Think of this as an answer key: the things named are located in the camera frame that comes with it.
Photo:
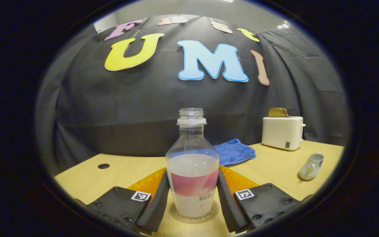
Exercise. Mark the black backdrop cloth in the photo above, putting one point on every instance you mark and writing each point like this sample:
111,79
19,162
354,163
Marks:
127,108

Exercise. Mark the white toaster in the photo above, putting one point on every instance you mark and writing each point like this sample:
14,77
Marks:
281,133

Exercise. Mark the clear pink-label water bottle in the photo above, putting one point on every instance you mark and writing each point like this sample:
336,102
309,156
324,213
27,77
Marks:
192,171

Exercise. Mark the brown bread slice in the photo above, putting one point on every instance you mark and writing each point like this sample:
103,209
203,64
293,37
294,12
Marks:
285,113
275,112

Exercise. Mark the blue folded towel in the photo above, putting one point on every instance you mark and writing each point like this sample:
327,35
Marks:
235,153

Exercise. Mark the round tan coaster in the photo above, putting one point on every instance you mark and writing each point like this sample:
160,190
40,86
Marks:
192,220

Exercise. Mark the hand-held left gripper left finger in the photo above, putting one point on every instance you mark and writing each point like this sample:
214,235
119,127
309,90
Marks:
158,205

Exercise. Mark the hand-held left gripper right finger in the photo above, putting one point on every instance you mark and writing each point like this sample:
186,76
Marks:
229,205

